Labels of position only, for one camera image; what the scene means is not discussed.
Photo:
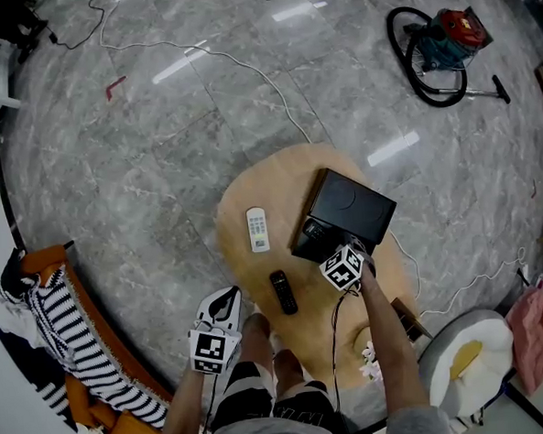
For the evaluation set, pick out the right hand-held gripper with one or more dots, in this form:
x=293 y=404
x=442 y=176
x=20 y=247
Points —
x=343 y=269

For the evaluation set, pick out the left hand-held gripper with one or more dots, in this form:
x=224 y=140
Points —
x=215 y=348

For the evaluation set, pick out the short black remote control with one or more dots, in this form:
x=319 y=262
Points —
x=314 y=230

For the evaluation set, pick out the long black remote control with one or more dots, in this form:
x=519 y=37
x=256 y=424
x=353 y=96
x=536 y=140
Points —
x=283 y=292

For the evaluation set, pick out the black container box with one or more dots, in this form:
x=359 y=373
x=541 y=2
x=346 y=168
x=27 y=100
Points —
x=351 y=204

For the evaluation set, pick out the white remote control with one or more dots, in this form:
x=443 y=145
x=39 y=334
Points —
x=257 y=228

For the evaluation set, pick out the person's left forearm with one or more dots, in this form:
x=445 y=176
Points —
x=185 y=414

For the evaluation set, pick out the person's right forearm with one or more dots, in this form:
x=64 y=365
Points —
x=391 y=342

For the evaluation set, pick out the person's left leg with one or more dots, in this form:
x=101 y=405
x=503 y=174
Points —
x=256 y=338

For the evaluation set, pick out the person's leg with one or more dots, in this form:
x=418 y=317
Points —
x=256 y=338
x=287 y=368

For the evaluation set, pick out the black and white striped shorts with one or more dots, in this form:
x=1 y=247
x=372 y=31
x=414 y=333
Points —
x=264 y=400

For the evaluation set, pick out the person's right leg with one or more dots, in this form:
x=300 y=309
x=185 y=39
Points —
x=287 y=368

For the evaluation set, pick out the brown wooden box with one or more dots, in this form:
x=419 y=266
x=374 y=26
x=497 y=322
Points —
x=410 y=320

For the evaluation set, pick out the pale pink flowers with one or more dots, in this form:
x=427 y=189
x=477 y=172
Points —
x=371 y=363

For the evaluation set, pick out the orange sofa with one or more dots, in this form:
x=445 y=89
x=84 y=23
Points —
x=104 y=332

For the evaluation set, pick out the grey armchair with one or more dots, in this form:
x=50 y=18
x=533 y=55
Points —
x=433 y=350

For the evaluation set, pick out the black and white striped cloth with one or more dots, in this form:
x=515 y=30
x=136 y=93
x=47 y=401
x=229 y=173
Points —
x=84 y=342

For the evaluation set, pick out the fried egg shaped cushion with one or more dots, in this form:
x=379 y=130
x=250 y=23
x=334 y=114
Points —
x=481 y=350

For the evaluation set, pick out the pink cloth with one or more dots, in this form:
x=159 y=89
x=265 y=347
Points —
x=538 y=337

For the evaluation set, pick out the vacuum wand with floor nozzle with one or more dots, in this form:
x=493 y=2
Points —
x=497 y=88

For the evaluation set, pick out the red and teal vacuum cleaner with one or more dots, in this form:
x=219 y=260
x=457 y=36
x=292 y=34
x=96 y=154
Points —
x=455 y=33

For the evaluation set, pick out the red tape strip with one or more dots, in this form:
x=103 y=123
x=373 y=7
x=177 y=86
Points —
x=114 y=87

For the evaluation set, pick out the black office chair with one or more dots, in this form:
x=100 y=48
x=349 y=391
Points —
x=9 y=19

